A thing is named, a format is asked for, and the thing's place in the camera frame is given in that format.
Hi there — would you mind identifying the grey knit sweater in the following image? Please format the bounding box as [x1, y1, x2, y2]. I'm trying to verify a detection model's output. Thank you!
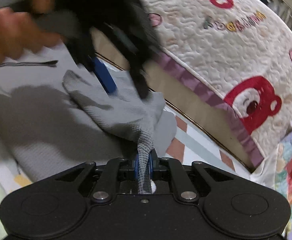
[0, 44, 177, 182]

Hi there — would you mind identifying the person left hand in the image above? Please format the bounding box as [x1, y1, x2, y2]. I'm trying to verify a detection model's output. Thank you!
[0, 0, 61, 64]

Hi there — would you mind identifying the checkered happy dog rug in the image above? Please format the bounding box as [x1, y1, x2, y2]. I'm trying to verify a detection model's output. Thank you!
[0, 60, 252, 193]

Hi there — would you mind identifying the beige bed base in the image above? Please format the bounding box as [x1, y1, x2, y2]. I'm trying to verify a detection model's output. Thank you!
[91, 28, 255, 173]

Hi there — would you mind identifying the white quilted bear bedspread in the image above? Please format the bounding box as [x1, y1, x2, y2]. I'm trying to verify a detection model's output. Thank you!
[131, 0, 292, 170]

